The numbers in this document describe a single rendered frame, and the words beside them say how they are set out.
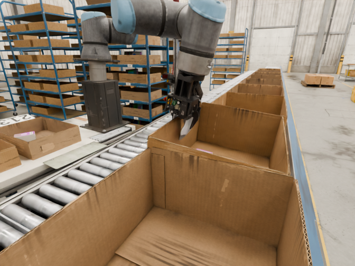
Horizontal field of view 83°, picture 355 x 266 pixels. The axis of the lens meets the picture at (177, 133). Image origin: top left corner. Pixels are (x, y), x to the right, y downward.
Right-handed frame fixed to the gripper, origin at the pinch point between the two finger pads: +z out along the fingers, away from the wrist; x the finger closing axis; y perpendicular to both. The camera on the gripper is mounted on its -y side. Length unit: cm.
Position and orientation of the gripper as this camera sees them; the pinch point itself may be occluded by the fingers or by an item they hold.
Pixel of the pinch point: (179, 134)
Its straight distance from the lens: 64.2
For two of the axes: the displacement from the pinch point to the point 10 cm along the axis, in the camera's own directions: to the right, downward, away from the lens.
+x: 8.8, 3.6, -3.0
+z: -2.1, 8.7, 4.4
